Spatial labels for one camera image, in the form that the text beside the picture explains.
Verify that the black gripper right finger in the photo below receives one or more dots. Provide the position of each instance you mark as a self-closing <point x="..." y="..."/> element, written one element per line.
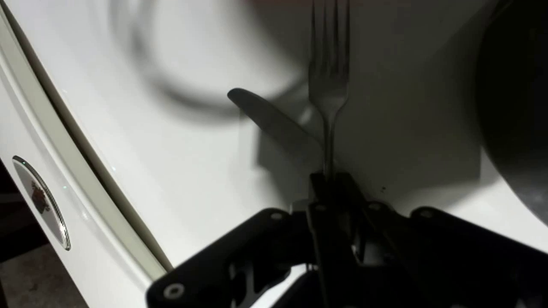
<point x="456" y="262"/>

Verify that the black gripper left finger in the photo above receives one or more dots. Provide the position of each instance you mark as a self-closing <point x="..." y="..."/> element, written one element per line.
<point x="250" y="250"/>

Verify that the silver table knife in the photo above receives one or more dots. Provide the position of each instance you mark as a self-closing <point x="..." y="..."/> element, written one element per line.
<point x="267" y="116"/>

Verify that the silver metal fork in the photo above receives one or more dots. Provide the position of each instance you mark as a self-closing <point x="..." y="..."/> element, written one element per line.
<point x="329" y="86"/>

